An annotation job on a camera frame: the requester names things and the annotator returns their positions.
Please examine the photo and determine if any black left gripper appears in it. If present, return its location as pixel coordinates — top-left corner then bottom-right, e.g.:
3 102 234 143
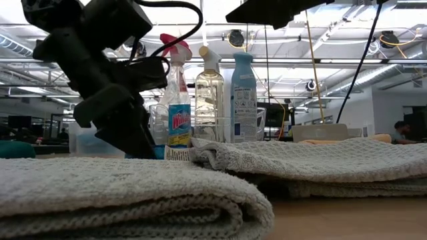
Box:
31 0 169 160

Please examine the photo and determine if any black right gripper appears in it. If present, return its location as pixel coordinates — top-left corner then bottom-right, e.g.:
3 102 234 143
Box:
226 0 334 30

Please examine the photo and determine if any Windex spray bottle red trigger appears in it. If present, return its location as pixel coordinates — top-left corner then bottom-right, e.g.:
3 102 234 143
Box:
159 33 193 149

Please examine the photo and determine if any blue-capped clear bottle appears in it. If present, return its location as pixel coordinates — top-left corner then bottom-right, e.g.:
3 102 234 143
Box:
230 51 258 143

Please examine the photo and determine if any dark green cloth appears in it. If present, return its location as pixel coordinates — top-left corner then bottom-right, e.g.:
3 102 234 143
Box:
0 140 37 159

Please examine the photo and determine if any large clear plastic bin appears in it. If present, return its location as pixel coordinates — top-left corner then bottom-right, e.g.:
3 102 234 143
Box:
149 103 267 144

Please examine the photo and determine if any small frosted plastic bin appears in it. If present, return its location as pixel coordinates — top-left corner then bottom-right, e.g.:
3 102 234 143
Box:
68 121 126 157

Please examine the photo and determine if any grey waffle-weave towel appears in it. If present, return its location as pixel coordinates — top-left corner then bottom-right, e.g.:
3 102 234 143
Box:
0 157 275 240
187 137 427 200

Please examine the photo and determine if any white paper tag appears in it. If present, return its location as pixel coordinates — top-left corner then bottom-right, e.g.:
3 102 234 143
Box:
164 145 191 163

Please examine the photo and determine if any orange folded cloth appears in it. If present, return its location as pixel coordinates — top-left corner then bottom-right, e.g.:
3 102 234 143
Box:
298 133 392 145

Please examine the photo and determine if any person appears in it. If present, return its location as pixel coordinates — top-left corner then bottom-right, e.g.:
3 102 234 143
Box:
390 120 421 145

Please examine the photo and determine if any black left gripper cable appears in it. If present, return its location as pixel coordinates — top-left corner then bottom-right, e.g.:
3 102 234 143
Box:
131 0 203 67

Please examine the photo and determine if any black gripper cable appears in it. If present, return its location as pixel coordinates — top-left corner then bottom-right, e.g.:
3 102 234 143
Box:
131 0 203 67
335 0 383 124

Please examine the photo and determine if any yellow cable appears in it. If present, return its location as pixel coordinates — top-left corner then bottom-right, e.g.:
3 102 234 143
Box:
304 9 326 124

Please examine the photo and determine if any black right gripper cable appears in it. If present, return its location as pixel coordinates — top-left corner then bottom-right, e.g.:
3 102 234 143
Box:
335 0 383 124

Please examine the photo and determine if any grey plastic bin with handle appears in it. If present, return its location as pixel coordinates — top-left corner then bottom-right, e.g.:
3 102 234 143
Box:
292 123 350 143

